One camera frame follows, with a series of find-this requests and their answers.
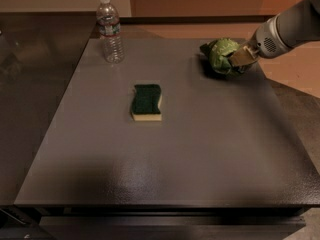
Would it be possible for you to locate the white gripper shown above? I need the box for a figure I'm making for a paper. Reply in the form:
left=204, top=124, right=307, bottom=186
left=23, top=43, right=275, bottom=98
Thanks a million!
left=228, top=17, right=290, bottom=67

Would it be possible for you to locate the green jalapeno chip bag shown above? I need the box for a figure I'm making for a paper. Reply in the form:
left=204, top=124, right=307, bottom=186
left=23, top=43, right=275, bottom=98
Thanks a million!
left=200, top=38, right=246, bottom=76

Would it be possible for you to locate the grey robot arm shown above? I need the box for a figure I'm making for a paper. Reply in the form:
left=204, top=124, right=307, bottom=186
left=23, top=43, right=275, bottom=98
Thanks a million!
left=228, top=0, right=320, bottom=67

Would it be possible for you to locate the green and yellow sponge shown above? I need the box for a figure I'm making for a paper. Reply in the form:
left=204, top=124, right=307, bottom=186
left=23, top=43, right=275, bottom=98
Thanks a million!
left=130, top=84, right=162, bottom=121

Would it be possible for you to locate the clear plastic water bottle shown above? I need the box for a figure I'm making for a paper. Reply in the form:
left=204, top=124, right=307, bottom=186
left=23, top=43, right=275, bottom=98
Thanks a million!
left=96, top=0, right=124, bottom=64

